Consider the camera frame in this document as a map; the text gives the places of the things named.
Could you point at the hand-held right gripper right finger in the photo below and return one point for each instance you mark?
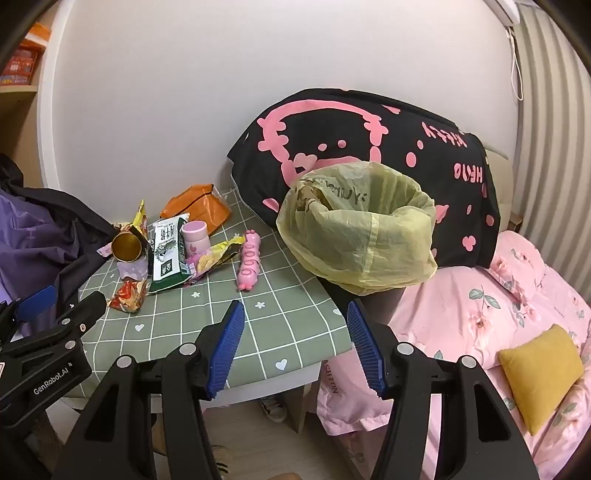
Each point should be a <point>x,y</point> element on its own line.
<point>364,350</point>

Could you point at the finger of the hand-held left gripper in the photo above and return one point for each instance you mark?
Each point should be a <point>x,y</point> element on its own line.
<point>69,316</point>
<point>39,297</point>

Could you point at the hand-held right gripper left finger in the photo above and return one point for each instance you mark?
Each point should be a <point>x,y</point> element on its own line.
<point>226,350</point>

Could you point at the red orange snack wrapper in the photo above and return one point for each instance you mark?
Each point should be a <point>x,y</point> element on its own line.
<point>129,295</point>

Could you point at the gold-lined lilac snack tube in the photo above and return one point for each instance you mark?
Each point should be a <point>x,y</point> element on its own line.
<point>124,247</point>

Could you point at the yellow pink snack wrapper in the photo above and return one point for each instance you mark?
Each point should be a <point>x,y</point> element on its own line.
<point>214,256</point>

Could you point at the green white snack packet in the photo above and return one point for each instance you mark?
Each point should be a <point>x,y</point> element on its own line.
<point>168,258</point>

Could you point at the trash bin with yellow bag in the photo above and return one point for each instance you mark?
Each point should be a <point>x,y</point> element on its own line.
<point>351,240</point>

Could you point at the yellow red snack wrapper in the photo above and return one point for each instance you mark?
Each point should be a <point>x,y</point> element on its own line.
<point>140,219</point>

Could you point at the orange snack packet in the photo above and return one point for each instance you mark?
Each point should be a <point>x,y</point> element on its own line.
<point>198,203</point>

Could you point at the green checked tablecloth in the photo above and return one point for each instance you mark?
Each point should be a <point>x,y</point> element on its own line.
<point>277,318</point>

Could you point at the purple black jacket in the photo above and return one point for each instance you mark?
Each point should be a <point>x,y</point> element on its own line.
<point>41,235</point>

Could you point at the black white sneaker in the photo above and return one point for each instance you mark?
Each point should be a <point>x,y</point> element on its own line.
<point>273,408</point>

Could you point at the pink caterpillar toy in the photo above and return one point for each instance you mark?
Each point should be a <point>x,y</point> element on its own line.
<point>249,263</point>

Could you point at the pink floral bedding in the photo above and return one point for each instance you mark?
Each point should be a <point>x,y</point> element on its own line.
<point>461,314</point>

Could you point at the pink lidded jar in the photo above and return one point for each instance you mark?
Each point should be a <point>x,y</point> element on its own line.
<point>196,235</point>

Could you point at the yellow pillow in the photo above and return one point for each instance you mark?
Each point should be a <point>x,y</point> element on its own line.
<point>540,374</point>

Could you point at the wooden shelf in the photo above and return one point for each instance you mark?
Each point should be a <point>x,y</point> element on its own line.
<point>18,115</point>

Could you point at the wooden nightstand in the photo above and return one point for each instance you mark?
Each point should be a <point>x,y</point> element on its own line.
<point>516,224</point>

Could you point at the black cloth with pink print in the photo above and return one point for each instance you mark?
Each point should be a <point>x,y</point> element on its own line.
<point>415,152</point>

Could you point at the beige headboard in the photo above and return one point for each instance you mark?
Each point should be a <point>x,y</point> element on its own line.
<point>498,184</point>

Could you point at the row of red boxes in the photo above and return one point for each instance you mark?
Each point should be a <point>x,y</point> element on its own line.
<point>21,64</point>

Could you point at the grey pleated curtain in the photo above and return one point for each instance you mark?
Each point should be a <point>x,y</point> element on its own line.
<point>549,138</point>

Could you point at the white air conditioner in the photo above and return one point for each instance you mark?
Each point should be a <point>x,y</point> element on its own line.
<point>508,11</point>

